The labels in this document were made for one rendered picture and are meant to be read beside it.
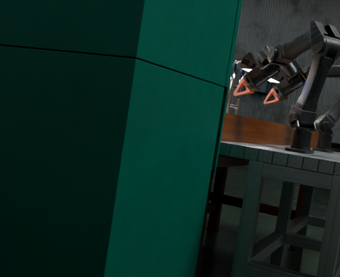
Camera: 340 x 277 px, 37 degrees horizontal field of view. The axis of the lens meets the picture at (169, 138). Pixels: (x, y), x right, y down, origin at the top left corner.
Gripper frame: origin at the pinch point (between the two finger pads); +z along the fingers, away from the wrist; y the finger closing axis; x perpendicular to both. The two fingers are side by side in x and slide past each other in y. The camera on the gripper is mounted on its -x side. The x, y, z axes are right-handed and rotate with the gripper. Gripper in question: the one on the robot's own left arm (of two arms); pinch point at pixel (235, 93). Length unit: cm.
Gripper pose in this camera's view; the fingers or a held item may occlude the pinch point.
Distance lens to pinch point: 208.0
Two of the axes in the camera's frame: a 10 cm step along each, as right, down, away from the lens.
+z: -7.6, 5.2, 3.8
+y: -4.6, -0.3, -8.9
